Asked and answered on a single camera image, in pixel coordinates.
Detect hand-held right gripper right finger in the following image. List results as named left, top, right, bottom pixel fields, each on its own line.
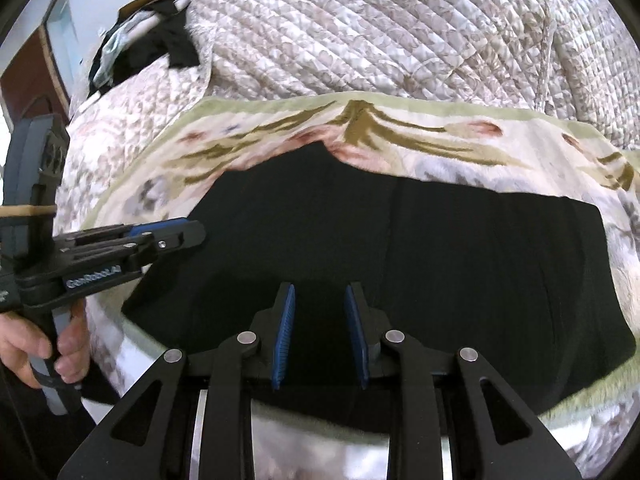
left=341, top=281, right=583, bottom=480

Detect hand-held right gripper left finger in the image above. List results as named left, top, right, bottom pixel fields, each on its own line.
left=57, top=282, right=297, bottom=480

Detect person's left hand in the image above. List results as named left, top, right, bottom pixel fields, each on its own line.
left=0, top=301, right=92, bottom=390

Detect quilted floral bedspread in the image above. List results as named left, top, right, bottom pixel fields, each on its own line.
left=52, top=0, right=640, bottom=241

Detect black garment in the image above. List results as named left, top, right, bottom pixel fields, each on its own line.
left=90, top=0, right=202, bottom=97

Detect black pants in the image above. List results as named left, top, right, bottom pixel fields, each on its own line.
left=121, top=142, right=637, bottom=428

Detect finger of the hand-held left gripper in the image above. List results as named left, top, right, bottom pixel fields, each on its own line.
left=125, top=220, right=207, bottom=273
left=60, top=217, right=190, bottom=253

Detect brown wooden furniture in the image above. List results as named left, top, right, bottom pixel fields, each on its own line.
left=0, top=25, right=73, bottom=128

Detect floral fleece blanket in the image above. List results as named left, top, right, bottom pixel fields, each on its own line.
left=85, top=92, right=640, bottom=480

